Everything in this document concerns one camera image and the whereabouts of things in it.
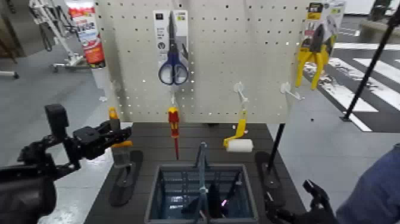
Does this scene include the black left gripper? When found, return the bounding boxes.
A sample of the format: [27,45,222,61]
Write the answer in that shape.
[73,119,132,161]

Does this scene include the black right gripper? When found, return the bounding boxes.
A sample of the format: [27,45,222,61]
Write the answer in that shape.
[264,190,339,224]

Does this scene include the black pegboard foot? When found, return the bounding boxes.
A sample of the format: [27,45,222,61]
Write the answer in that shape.
[254,151,286,204]
[108,150,145,208]

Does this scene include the red yellow screwdriver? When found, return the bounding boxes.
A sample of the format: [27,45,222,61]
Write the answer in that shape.
[167,107,182,160]

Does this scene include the white wheeled metal stand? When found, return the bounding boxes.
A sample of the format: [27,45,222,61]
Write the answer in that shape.
[29,0,90,74]

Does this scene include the blue scissors on card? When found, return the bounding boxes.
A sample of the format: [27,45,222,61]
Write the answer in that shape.
[153,9,190,87]

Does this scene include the person wearing blue jeans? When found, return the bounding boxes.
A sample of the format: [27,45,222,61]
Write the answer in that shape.
[336,143,400,224]

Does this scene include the beige perforated pegboard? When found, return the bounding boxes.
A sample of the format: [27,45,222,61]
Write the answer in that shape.
[93,0,313,125]

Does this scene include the white stand base bar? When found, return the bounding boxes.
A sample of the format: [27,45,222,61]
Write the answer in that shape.
[0,70,20,80]

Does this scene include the black tripod pole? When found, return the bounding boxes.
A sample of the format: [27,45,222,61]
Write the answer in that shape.
[340,6,400,123]

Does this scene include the yellow pliers on card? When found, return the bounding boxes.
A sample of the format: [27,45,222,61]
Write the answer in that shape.
[294,0,346,91]

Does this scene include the black pegboard post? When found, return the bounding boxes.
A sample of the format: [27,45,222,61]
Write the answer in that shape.
[267,123,286,175]

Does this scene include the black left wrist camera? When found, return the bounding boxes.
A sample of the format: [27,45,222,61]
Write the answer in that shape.
[44,104,80,168]

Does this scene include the yellow handled white paint roller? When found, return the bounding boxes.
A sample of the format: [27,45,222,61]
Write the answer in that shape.
[223,109,254,154]

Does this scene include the grey crate with blue handle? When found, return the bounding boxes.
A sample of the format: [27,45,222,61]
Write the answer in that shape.
[144,141,260,224]

